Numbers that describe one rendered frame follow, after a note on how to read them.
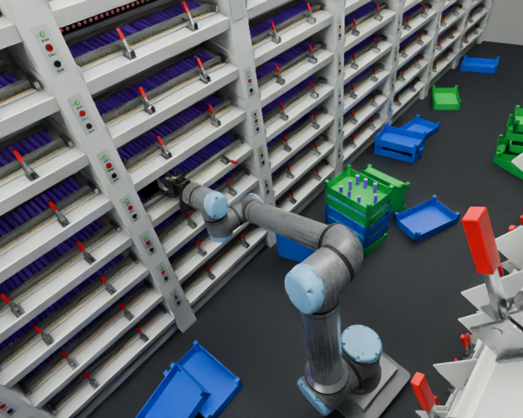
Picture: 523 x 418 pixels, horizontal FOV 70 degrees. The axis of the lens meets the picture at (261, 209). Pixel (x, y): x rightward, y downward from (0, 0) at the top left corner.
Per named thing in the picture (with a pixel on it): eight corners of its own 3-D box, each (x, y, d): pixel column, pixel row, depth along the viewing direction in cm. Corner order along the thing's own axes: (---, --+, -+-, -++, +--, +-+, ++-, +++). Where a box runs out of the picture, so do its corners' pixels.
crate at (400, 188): (398, 213, 231) (406, 207, 235) (402, 188, 218) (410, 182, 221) (359, 193, 250) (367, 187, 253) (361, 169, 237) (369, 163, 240)
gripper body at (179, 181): (174, 168, 148) (193, 177, 140) (182, 186, 153) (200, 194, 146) (159, 179, 144) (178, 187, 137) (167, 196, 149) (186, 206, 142)
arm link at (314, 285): (359, 392, 138) (361, 263, 90) (325, 426, 132) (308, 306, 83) (329, 362, 148) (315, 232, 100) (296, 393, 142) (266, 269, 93)
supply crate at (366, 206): (393, 197, 197) (394, 186, 191) (368, 216, 188) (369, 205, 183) (349, 175, 215) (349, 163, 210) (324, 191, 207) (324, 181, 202)
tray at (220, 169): (252, 153, 180) (253, 139, 173) (152, 229, 150) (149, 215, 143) (222, 133, 187) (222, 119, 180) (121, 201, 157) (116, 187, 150)
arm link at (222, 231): (242, 233, 145) (236, 209, 138) (218, 249, 141) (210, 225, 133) (230, 222, 152) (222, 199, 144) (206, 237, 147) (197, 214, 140)
